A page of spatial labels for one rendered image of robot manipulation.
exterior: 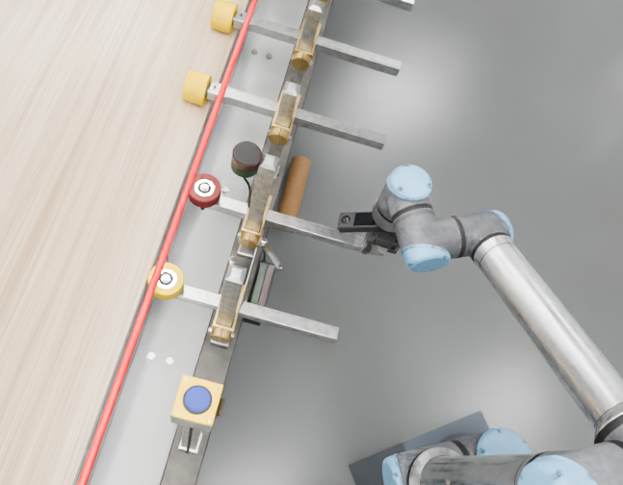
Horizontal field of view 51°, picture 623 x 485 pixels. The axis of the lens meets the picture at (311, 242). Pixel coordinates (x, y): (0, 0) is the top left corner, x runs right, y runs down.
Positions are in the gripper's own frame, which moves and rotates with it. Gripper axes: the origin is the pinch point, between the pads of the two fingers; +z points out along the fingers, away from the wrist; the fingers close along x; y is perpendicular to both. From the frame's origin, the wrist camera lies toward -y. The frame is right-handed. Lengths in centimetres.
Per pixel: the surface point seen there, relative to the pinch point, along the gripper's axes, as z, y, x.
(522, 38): 85, 68, 180
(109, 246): -9, -58, -21
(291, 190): 74, -22, 54
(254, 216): -12.4, -28.0, -5.9
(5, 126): -10, -91, 1
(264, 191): -25.1, -26.9, -5.9
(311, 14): -28, -28, 44
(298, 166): 74, -22, 65
